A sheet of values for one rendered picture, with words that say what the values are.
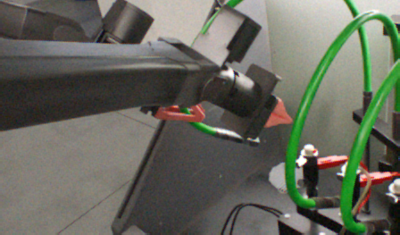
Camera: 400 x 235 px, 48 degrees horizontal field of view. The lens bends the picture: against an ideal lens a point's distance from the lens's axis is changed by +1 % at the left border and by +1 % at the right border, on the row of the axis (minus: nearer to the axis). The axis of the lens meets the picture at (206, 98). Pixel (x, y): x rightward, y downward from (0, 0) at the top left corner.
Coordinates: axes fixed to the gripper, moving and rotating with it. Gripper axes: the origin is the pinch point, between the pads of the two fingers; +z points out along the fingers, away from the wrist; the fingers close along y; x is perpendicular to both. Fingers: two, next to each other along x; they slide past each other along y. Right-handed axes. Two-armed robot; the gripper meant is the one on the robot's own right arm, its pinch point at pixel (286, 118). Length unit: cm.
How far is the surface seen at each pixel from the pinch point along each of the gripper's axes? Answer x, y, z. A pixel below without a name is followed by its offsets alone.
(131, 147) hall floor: 200, -77, 96
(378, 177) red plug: -8.3, -1.2, 16.9
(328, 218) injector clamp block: -0.2, -13.3, 23.1
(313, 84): -9.1, 6.2, -8.1
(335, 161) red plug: -0.7, -2.7, 15.4
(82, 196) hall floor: 174, -105, 67
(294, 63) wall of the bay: 31.8, 11.1, 25.9
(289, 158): -10.5, -3.8, -6.5
